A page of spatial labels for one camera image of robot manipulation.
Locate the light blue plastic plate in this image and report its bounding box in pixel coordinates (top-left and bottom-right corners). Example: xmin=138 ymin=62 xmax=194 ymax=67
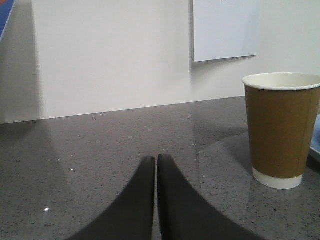
xmin=310 ymin=114 xmax=320 ymax=155

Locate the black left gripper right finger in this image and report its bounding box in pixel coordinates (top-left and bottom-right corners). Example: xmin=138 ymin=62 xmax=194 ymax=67
xmin=157 ymin=154 xmax=260 ymax=240

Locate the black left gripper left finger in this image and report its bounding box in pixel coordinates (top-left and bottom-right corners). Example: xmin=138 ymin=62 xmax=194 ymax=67
xmin=70 ymin=156 xmax=156 ymax=240

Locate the grey stone countertop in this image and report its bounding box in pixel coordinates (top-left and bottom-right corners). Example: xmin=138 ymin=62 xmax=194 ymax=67
xmin=0 ymin=97 xmax=320 ymax=240

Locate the blue orange object edge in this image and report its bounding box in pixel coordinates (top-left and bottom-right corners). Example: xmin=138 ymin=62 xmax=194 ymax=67
xmin=0 ymin=0 xmax=15 ymax=40

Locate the white paper sheet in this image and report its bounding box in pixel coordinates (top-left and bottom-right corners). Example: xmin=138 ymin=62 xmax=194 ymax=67
xmin=193 ymin=0 xmax=260 ymax=62

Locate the brown paper cup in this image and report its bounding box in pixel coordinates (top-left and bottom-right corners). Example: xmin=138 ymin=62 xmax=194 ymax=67
xmin=242 ymin=72 xmax=320 ymax=190

